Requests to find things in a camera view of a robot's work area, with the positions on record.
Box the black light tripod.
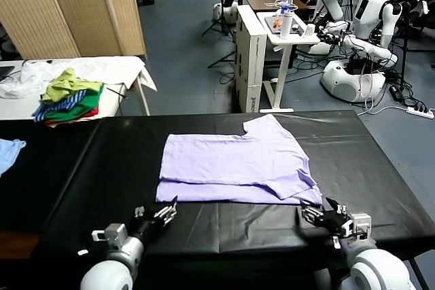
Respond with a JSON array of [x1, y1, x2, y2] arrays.
[[202, 0, 235, 38]]

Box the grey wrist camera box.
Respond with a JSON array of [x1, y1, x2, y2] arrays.
[[346, 213, 371, 240], [91, 223, 128, 247]]

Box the white coiled cable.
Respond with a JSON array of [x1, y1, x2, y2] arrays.
[[266, 0, 300, 11]]

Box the light blue garment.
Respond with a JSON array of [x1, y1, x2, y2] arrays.
[[0, 138, 27, 177]]

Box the white humanoid robot black shoulders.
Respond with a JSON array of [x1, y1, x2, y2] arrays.
[[321, 0, 405, 103]]

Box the lime green crumpled garment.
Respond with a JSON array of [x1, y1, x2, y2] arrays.
[[41, 68, 103, 103]]

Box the pile of colourful clothes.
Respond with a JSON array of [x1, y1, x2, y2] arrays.
[[46, 82, 105, 122]]

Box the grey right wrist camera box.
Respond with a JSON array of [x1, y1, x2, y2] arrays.
[[346, 213, 371, 240]]

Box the beige folded garment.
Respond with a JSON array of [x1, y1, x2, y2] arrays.
[[47, 115, 103, 128]]

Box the white thermos bottle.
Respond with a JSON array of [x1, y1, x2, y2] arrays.
[[280, 11, 294, 39]]

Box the lavender t-shirt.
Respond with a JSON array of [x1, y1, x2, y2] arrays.
[[155, 114, 323, 205]]

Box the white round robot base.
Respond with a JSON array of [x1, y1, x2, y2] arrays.
[[213, 1, 239, 24]]

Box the thin black cable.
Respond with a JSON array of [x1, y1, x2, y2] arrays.
[[107, 86, 131, 100]]

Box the white folding table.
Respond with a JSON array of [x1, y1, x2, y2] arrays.
[[0, 56, 152, 121]]

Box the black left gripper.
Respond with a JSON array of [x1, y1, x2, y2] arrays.
[[130, 196, 179, 236]]

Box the tall white cardboard box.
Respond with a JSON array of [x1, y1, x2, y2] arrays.
[[234, 4, 268, 113]]

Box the black pole stand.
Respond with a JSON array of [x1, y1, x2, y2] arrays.
[[399, 0, 414, 90]]

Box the white draped sheet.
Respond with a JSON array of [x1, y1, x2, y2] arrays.
[[50, 56, 158, 92]]

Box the white crumpled garment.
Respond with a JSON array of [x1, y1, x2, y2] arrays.
[[0, 60, 57, 99]]

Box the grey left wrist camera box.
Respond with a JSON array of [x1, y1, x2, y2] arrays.
[[91, 223, 128, 247]]

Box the small black table cover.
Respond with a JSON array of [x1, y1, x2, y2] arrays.
[[0, 118, 102, 233]]

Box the black monitor stand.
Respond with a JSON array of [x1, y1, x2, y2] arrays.
[[207, 0, 245, 69]]

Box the bamboo folding screen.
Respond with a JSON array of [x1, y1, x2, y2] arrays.
[[0, 0, 147, 60]]

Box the black laptop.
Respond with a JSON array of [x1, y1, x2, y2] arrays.
[[0, 65, 16, 82]]

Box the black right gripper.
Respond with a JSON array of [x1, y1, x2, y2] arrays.
[[300, 197, 351, 236]]

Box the blue striped garment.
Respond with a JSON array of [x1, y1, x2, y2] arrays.
[[33, 88, 88, 124]]

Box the grey tablet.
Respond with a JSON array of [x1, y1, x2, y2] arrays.
[[265, 14, 283, 30]]

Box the red folded garment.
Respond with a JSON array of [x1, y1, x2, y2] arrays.
[[46, 108, 100, 125]]

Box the white standing desk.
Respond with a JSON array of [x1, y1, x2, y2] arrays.
[[256, 11, 322, 113]]

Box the white power strip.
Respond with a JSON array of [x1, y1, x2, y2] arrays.
[[406, 106, 435, 118]]

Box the large black table cover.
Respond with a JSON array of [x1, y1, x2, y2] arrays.
[[32, 110, 435, 290]]

